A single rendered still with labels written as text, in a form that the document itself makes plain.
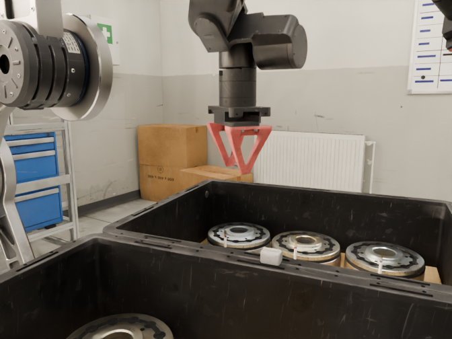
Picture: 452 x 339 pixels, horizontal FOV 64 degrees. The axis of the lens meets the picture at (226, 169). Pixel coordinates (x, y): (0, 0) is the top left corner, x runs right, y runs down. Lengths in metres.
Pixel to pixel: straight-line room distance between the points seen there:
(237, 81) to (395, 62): 2.74
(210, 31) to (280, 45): 0.09
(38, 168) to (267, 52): 1.99
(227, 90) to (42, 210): 1.99
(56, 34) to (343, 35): 2.83
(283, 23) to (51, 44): 0.39
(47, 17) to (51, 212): 1.85
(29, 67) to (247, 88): 0.34
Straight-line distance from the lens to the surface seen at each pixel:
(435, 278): 0.61
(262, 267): 0.34
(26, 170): 2.35
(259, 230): 0.63
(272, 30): 0.50
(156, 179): 3.86
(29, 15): 0.74
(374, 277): 0.34
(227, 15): 0.48
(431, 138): 3.20
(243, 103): 0.54
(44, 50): 0.68
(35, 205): 2.40
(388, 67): 3.23
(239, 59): 0.54
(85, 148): 3.61
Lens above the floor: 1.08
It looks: 11 degrees down
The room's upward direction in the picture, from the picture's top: straight up
